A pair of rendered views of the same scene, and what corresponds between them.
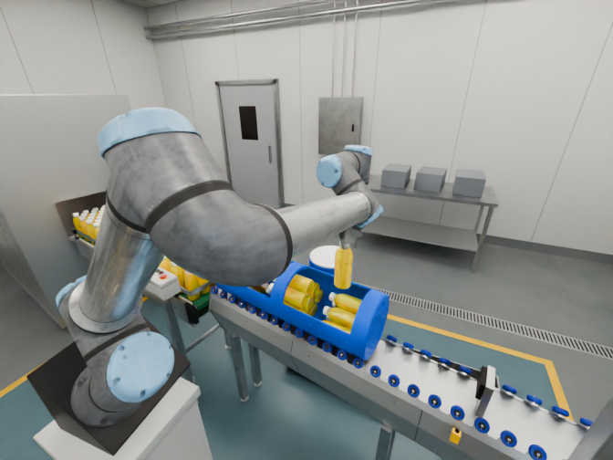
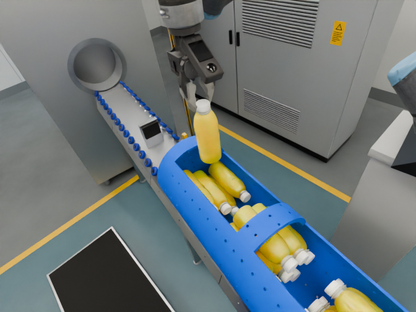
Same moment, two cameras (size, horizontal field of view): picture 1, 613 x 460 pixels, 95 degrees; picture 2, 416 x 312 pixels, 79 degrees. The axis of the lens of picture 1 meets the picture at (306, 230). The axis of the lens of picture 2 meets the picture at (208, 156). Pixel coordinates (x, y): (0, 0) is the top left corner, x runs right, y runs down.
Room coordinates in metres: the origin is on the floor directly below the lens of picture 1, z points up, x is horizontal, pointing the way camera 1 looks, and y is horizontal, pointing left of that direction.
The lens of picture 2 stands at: (1.48, 0.12, 1.83)
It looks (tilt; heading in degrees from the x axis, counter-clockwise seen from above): 45 degrees down; 208
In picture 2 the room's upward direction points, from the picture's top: 9 degrees counter-clockwise
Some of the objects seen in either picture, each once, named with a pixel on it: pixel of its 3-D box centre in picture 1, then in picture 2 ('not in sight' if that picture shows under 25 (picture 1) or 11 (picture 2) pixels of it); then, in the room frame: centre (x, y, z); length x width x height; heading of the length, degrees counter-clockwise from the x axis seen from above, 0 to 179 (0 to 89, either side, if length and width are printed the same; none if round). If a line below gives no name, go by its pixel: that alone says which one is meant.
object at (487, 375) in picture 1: (483, 391); (152, 134); (0.66, -0.63, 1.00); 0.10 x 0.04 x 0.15; 146
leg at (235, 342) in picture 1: (239, 369); not in sight; (1.31, 0.46, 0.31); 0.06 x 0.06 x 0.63; 56
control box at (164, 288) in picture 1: (160, 282); not in sight; (1.28, 0.81, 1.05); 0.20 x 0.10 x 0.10; 56
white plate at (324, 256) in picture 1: (331, 256); not in sight; (1.57, -0.16, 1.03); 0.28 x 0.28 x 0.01
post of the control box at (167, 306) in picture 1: (181, 353); not in sight; (1.28, 0.81, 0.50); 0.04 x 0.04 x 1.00; 56
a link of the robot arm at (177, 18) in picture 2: not in sight; (181, 13); (0.95, -0.17, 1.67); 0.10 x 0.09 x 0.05; 146
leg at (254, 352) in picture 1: (254, 354); not in sight; (1.43, 0.38, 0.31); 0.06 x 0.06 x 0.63; 56
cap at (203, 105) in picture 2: not in sight; (202, 106); (0.96, -0.15, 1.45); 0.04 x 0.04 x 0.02
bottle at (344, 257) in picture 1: (343, 265); (207, 134); (0.96, -0.15, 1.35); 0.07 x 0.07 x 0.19
